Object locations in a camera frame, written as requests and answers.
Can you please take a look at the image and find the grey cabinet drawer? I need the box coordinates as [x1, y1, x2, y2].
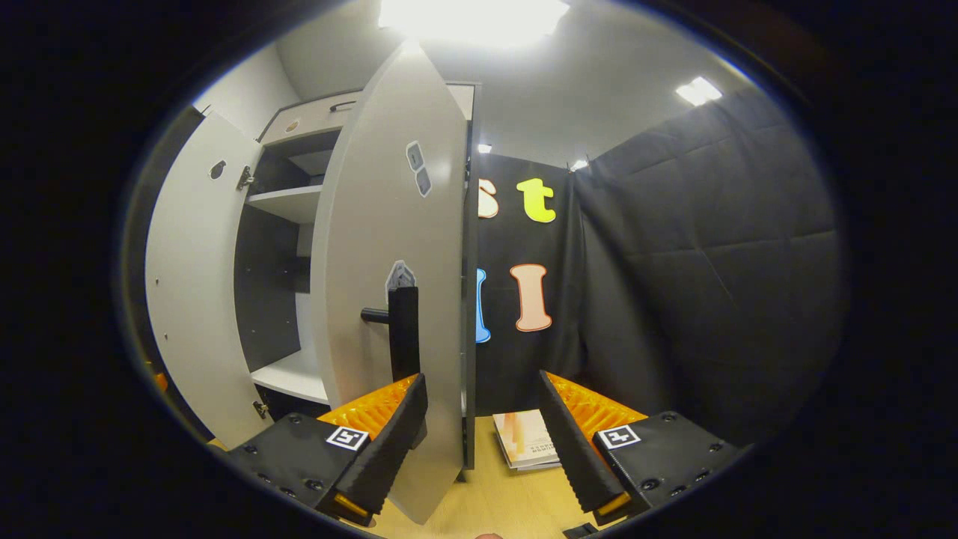
[260, 94, 361, 147]

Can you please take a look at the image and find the black backdrop cloth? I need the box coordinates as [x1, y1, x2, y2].
[122, 84, 851, 450]

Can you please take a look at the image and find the grey cabinet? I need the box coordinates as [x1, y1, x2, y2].
[232, 81, 481, 469]

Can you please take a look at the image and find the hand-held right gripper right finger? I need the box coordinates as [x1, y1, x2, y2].
[537, 370, 749, 526]

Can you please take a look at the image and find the beige cover book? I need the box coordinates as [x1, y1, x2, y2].
[492, 409, 560, 469]

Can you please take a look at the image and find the small ceiling light panel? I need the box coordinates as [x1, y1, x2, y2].
[675, 76, 724, 108]

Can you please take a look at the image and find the large ceiling light panel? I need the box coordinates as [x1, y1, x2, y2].
[377, 0, 571, 47]

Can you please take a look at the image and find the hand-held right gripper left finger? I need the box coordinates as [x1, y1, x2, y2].
[225, 373, 429, 528]

